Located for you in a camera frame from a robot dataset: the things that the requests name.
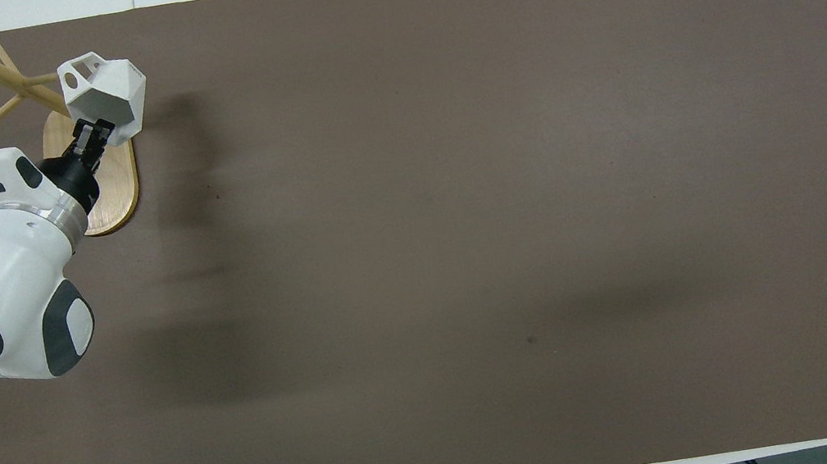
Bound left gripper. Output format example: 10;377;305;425
34;117;130;223

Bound white faceted cup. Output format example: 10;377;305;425
56;43;157;153

